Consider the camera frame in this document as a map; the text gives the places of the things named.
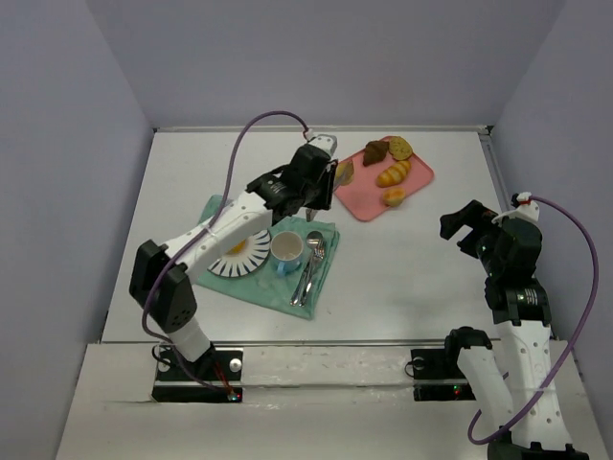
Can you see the small orange-topped bun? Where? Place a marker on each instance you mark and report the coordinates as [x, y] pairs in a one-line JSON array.
[[393, 197]]

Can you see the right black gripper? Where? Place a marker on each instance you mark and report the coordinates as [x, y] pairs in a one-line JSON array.
[[470, 235]]

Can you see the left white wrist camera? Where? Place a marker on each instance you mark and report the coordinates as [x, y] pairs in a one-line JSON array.
[[326, 143]]

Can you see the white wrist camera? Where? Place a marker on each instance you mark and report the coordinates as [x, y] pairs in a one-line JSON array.
[[326, 143], [522, 207]]

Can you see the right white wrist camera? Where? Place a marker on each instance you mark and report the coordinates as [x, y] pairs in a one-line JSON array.
[[522, 207]]

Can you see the metal fork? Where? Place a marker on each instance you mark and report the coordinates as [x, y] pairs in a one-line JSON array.
[[319, 257]]

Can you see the blue striped white plate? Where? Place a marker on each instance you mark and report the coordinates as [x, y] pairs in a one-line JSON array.
[[253, 256]]

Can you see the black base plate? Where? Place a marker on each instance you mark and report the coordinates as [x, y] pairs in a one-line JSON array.
[[214, 378], [435, 379]]

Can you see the teal cloth mat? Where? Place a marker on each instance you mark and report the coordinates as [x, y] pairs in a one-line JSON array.
[[265, 288]]

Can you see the metal knife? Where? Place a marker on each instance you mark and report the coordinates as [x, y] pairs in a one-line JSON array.
[[297, 294]]

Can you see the dark chocolate croissant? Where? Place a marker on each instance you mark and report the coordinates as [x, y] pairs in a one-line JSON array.
[[375, 152]]

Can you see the long golden bread roll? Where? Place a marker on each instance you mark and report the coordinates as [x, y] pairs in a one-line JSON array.
[[394, 174]]

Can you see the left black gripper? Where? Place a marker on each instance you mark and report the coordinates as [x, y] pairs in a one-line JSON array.
[[327, 185]]

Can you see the metal spoon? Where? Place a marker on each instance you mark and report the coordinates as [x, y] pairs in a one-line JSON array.
[[313, 239]]

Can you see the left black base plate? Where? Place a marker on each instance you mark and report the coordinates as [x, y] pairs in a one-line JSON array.
[[214, 378]]

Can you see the small round yellow bun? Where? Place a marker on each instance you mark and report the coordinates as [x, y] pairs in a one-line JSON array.
[[344, 174]]

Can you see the blue and cream mug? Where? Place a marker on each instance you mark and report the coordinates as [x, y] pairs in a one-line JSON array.
[[286, 251]]

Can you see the round green-speckled bun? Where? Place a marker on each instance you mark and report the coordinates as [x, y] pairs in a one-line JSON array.
[[399, 148]]

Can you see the golden donut bread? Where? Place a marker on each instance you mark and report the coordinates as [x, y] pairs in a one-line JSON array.
[[238, 248]]

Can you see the metal tongs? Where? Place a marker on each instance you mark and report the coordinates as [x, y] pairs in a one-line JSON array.
[[310, 214]]

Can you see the pink tray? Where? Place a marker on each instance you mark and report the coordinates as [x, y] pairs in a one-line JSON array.
[[364, 199]]

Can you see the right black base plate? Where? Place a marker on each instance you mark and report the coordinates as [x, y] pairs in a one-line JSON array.
[[435, 379]]

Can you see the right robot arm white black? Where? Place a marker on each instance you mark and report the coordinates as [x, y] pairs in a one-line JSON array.
[[520, 404]]

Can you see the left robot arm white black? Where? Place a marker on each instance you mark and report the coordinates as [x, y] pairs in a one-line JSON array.
[[163, 274]]

